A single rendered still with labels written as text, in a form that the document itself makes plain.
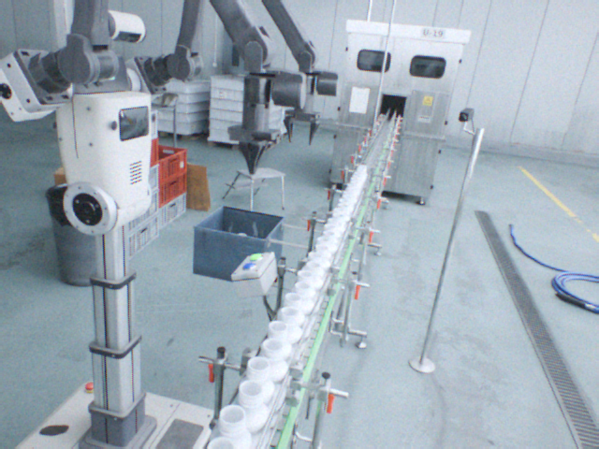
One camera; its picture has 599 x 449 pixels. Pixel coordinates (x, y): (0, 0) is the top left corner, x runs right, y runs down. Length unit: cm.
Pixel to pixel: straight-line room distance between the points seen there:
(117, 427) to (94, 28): 129
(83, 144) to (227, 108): 670
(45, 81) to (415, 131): 507
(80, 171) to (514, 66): 1073
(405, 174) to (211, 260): 433
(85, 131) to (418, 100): 489
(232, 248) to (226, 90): 620
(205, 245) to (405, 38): 441
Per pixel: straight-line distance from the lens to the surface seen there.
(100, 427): 186
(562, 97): 1179
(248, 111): 95
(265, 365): 80
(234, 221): 216
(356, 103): 586
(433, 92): 583
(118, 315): 156
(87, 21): 109
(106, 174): 132
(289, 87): 93
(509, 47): 1151
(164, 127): 864
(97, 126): 128
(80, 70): 109
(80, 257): 335
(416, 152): 591
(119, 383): 170
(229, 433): 70
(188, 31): 148
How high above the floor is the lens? 165
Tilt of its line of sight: 21 degrees down
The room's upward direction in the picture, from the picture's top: 7 degrees clockwise
